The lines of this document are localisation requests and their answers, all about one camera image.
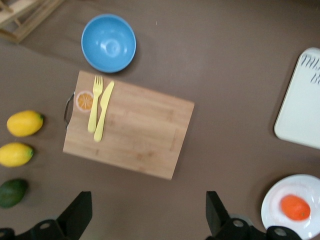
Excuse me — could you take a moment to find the white round plate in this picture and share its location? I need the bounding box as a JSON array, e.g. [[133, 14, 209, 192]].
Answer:
[[260, 174, 320, 240]]

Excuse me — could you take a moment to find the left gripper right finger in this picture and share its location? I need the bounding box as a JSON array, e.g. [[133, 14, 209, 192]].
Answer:
[[206, 191, 301, 240]]

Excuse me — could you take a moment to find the yellow lemon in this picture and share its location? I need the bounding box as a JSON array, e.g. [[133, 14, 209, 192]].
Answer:
[[0, 142, 35, 168], [6, 110, 45, 138]]

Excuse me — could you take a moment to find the blue bowl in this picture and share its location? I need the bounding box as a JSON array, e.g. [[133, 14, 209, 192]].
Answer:
[[81, 13, 138, 74]]

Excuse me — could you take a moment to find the yellow plastic fork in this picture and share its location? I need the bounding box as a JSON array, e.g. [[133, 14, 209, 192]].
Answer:
[[87, 74, 104, 134]]

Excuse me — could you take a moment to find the wooden cup rack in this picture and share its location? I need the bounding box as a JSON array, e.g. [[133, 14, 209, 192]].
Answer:
[[0, 0, 66, 45]]

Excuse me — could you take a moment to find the cream tray with bear print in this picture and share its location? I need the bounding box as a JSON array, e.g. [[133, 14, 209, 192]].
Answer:
[[273, 47, 320, 150]]

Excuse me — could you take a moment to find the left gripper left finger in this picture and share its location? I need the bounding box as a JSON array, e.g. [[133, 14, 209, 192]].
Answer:
[[0, 191, 93, 240]]

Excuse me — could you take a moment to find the green lime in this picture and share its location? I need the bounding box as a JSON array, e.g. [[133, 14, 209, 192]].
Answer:
[[0, 178, 29, 209]]

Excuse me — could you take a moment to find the wooden cutting board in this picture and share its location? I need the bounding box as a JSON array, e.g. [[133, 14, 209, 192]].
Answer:
[[62, 70, 196, 181]]

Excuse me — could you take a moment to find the orange fruit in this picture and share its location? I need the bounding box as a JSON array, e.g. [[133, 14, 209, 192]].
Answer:
[[280, 194, 312, 222]]

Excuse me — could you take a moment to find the yellow plastic knife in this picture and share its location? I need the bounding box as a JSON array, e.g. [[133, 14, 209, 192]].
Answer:
[[93, 80, 115, 143]]

